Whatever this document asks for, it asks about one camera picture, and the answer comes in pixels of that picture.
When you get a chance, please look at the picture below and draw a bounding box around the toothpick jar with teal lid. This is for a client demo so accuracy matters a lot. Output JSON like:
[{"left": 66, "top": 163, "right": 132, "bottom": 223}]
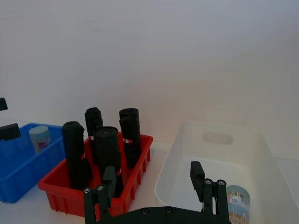
[{"left": 225, "top": 184, "right": 251, "bottom": 224}]

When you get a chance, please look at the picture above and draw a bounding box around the pale blue lidded jar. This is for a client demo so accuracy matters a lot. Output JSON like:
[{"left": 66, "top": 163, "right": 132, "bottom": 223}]
[{"left": 28, "top": 126, "right": 51, "bottom": 155}]

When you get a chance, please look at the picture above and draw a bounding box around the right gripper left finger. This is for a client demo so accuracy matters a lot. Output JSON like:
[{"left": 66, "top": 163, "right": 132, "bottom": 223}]
[{"left": 83, "top": 165, "right": 117, "bottom": 224}]

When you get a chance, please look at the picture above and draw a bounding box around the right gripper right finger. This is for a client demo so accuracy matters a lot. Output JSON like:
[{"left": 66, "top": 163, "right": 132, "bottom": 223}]
[{"left": 190, "top": 161, "right": 231, "bottom": 220}]

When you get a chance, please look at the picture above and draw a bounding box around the white plastic basket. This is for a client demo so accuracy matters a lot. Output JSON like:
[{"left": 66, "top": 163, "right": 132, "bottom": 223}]
[{"left": 154, "top": 120, "right": 295, "bottom": 224}]

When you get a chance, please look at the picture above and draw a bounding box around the red plastic bin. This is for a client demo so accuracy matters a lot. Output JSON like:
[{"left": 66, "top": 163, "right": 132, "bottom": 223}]
[{"left": 37, "top": 132, "right": 154, "bottom": 218}]

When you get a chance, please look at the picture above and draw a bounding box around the black bag roll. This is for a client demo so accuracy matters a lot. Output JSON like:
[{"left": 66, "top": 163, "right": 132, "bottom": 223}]
[
  {"left": 118, "top": 107, "right": 142, "bottom": 169},
  {"left": 84, "top": 107, "right": 104, "bottom": 165},
  {"left": 93, "top": 126, "right": 125, "bottom": 198},
  {"left": 61, "top": 121, "right": 93, "bottom": 190}
]

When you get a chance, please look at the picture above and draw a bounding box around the blue plastic bin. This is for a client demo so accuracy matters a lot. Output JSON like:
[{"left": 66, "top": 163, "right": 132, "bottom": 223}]
[{"left": 0, "top": 123, "right": 66, "bottom": 203}]

